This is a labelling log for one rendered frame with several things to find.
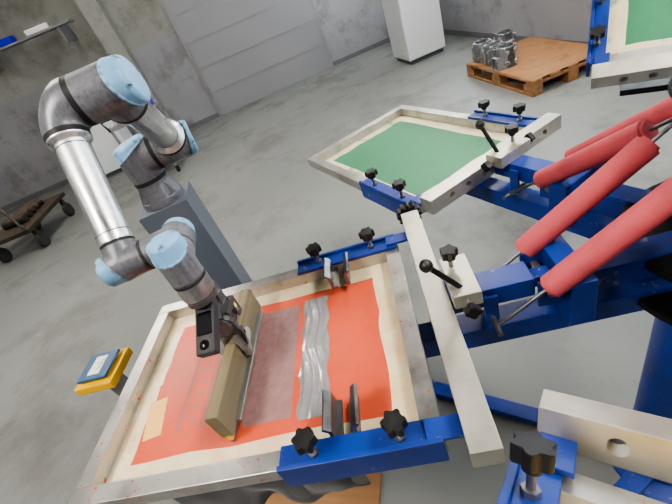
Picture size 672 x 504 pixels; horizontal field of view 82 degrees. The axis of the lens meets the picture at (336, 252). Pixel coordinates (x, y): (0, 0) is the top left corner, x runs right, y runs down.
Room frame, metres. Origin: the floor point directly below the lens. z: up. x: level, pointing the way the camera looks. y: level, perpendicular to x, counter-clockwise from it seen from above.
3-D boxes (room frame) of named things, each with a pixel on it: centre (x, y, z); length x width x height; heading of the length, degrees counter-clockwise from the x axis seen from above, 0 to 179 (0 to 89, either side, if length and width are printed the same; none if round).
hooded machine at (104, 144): (7.68, 3.04, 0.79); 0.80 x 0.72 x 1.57; 92
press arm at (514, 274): (0.57, -0.27, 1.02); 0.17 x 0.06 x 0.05; 77
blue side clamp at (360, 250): (0.91, -0.02, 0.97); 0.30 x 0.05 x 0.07; 77
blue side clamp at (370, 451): (0.37, 0.10, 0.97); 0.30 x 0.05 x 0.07; 77
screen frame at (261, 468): (0.69, 0.27, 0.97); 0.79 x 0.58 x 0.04; 77
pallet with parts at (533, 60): (4.09, -2.81, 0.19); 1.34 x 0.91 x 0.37; 2
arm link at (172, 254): (0.72, 0.31, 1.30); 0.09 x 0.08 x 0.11; 4
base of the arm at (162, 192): (1.40, 0.50, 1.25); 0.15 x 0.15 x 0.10
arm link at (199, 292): (0.72, 0.32, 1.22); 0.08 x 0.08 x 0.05
